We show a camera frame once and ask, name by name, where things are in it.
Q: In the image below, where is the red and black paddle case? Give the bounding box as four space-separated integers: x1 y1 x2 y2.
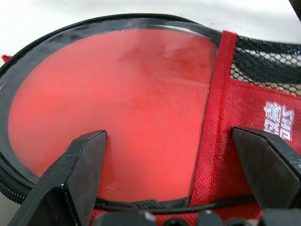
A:
0 13 301 226

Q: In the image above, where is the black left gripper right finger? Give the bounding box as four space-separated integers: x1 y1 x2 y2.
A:
230 126 301 209

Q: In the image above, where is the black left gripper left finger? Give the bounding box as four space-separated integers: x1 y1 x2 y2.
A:
7 129 108 226

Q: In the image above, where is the red table tennis paddle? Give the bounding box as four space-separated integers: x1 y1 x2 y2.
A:
7 29 217 203

